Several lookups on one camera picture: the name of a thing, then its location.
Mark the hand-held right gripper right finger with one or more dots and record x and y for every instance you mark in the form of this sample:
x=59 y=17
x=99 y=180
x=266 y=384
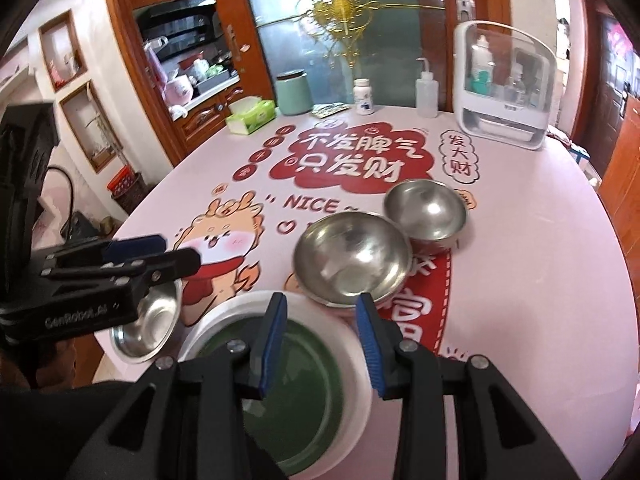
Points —
x=372 y=347

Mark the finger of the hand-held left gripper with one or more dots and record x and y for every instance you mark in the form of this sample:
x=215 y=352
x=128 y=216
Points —
x=170 y=265
x=135 y=246

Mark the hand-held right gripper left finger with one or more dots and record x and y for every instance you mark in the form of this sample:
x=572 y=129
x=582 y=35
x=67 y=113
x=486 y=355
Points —
x=270 y=345

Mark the large white plate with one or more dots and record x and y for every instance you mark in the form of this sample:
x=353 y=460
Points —
x=220 y=317

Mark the flat-rimmed steel bowl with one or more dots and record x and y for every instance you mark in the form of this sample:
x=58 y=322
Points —
x=150 y=325

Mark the green plate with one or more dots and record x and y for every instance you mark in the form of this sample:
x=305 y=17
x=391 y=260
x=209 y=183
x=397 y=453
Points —
x=310 y=400

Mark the large round steel bowl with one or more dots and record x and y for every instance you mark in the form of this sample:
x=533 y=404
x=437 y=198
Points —
x=350 y=260

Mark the small round steel bowl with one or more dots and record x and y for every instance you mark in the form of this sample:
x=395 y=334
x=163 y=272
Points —
x=425 y=210

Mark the red plastic basket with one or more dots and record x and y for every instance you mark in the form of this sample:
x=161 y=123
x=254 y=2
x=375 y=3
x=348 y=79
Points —
x=122 y=180

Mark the wooden kitchen cabinet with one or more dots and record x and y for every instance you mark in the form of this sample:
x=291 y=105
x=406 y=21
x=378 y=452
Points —
x=200 y=120

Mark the pink pot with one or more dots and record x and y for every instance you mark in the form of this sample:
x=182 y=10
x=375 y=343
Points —
x=178 y=90

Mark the green tissue box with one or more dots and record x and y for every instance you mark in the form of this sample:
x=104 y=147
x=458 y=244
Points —
x=250 y=117

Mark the mint green canister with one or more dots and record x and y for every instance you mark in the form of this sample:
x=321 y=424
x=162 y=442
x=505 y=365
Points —
x=294 y=95

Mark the pill blister pack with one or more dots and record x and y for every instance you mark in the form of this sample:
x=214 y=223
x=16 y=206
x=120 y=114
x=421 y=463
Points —
x=330 y=110

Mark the white pill bottle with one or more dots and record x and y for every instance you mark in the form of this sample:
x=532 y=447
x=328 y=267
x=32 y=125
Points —
x=363 y=97

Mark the clear squeeze wash bottle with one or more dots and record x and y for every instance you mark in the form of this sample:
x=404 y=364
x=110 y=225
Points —
x=426 y=92

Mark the white countertop sterilizer cabinet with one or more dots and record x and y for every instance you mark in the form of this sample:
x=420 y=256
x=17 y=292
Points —
x=461 y=100

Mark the blue white box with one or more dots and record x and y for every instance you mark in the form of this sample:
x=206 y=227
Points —
x=582 y=152

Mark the clear plastic bottle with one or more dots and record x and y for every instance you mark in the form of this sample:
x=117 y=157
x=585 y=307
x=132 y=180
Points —
x=515 y=90

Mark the frosted glass door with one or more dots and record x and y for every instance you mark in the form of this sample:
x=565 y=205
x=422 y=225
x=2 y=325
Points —
x=390 y=50

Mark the wooden sideboard cabinet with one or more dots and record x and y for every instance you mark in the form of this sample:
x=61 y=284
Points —
x=625 y=185

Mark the white bottle green label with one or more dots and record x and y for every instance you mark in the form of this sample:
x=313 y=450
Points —
x=481 y=67

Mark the gold door ornament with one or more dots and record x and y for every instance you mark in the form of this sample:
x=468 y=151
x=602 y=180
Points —
x=342 y=7

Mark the dark entry door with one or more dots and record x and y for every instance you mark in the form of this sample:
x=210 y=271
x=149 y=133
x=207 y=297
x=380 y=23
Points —
x=610 y=85

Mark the wood-framed wall niche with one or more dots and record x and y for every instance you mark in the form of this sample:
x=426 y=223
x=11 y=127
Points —
x=92 y=125
x=57 y=50

